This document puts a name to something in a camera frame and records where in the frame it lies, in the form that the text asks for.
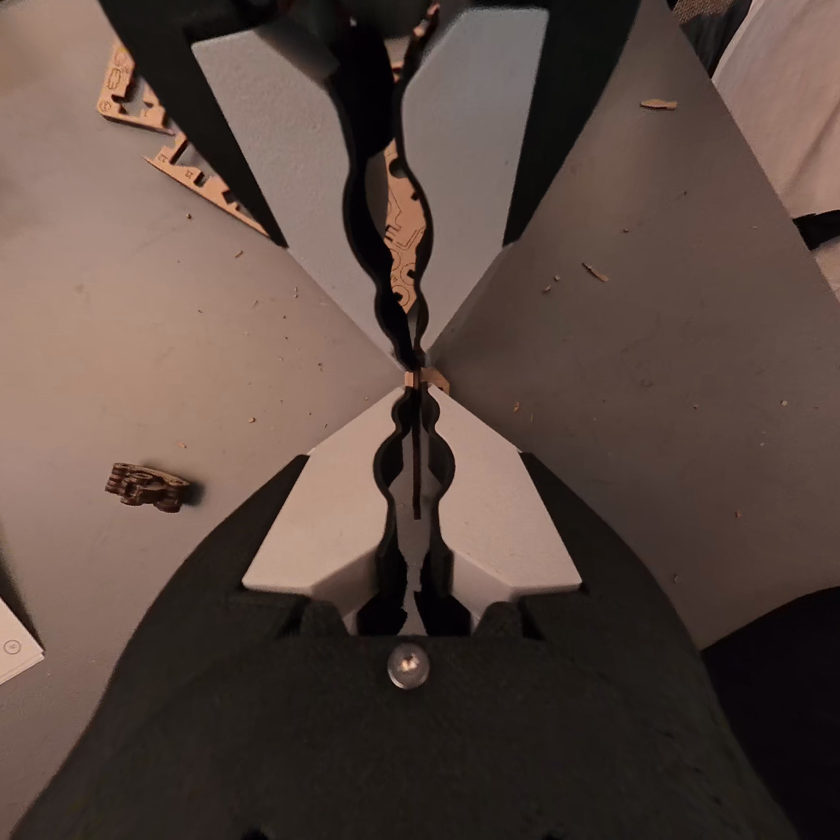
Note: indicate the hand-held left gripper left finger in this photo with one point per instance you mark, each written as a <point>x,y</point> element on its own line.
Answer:
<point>308,525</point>

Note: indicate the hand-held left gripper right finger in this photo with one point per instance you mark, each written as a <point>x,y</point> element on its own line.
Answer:
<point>512,525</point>

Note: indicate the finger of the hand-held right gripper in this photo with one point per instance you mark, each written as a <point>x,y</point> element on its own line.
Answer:
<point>275,164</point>
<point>472,164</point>

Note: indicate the small wooden plate square holes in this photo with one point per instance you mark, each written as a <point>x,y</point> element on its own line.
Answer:
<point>434,379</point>

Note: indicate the laser-cut plywood parts sheet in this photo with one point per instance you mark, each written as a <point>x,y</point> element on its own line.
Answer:
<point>131,115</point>

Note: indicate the small wooden gear assembly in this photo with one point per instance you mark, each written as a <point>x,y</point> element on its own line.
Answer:
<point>148,489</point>

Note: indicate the white paper booklet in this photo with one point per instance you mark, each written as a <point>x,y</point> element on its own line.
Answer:
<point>16,646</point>

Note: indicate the person's white shirt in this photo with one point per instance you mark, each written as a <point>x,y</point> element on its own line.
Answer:
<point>787,131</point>

